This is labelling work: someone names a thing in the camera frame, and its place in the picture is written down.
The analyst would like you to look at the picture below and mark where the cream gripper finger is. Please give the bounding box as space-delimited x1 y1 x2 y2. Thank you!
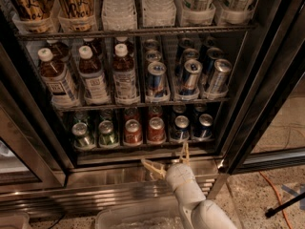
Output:
179 142 190 164
141 158 167 179

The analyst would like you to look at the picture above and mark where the red bull can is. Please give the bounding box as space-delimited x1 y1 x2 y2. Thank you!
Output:
145 62 170 102
174 59 202 101
203 59 232 99

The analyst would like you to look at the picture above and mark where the green soda can front left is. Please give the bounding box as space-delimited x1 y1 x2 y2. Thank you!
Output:
71 122 95 150

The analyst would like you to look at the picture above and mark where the green soda can front right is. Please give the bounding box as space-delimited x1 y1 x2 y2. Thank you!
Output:
98 120 118 148

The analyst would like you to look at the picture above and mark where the stainless steel fridge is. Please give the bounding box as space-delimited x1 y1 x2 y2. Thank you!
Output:
1 0 304 217

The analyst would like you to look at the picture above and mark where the red bull can front middle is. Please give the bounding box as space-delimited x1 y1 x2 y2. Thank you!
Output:
174 59 202 101

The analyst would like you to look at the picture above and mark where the tea bottle front middle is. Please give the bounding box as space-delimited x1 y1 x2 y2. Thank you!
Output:
78 46 111 105

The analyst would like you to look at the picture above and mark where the red coke can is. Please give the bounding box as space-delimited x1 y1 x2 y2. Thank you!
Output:
147 117 166 143
124 119 143 146

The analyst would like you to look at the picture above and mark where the green soda can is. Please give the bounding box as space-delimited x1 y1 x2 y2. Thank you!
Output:
71 122 95 150
98 120 118 148

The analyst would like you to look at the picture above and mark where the tea bottle front right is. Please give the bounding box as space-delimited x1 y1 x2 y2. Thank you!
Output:
112 44 139 105

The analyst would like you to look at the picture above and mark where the glass fridge door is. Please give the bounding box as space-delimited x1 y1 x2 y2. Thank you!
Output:
217 0 305 175

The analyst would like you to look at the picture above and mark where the clear plastic bin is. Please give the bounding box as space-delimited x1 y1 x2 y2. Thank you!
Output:
94 197 193 229

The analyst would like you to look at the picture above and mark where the white labelled can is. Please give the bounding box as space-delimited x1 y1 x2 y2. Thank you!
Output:
213 0 255 26
175 0 215 27

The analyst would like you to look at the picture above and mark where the water bottle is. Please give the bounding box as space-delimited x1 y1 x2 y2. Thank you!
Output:
141 0 176 28
101 0 137 31

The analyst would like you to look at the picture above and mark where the red bull can front left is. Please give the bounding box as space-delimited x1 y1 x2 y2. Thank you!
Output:
145 62 170 102

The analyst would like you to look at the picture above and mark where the black stand leg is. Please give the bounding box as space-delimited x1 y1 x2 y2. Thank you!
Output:
265 192 305 219

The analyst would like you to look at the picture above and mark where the blue pepsi can front right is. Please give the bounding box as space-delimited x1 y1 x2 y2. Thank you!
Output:
193 114 214 139

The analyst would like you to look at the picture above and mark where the water bottle left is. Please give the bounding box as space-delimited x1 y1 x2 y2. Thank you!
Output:
101 0 137 31

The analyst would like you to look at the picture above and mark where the blue pepsi can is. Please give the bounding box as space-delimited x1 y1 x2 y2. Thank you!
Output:
193 114 214 139
170 115 190 142

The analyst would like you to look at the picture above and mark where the blue pepsi can front left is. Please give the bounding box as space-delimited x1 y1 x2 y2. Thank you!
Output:
170 115 190 142

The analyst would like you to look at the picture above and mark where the water bottle right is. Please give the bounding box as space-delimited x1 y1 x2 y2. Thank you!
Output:
141 0 176 28

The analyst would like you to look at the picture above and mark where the tea bottle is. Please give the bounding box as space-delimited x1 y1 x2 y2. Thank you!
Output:
37 48 80 108
78 46 111 105
112 44 139 105

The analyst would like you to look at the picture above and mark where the tea bottle front left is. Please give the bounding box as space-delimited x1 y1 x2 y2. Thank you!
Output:
37 48 80 108

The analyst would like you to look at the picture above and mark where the red bull can front right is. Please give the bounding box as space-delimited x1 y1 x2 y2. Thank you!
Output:
203 59 232 99

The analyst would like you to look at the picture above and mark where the white labelled can left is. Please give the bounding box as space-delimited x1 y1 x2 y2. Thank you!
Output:
175 0 215 27

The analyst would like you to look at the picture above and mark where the white labelled can right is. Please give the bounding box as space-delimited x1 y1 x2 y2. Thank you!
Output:
213 0 255 26

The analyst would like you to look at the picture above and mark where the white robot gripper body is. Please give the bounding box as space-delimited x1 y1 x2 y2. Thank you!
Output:
165 163 206 208

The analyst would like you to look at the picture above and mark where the brown drink bottle right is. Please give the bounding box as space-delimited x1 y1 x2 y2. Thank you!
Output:
58 0 97 32

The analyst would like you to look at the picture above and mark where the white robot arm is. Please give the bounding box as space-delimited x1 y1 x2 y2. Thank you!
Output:
141 142 237 229

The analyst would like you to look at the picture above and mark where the orange cable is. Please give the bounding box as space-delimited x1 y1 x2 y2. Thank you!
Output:
258 171 293 229

